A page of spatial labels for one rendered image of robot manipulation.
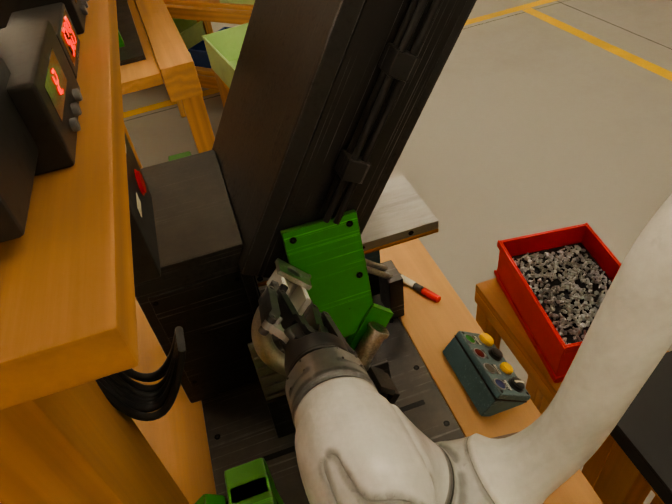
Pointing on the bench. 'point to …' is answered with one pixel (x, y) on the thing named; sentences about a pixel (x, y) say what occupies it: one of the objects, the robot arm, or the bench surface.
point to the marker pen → (421, 289)
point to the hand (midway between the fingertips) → (288, 292)
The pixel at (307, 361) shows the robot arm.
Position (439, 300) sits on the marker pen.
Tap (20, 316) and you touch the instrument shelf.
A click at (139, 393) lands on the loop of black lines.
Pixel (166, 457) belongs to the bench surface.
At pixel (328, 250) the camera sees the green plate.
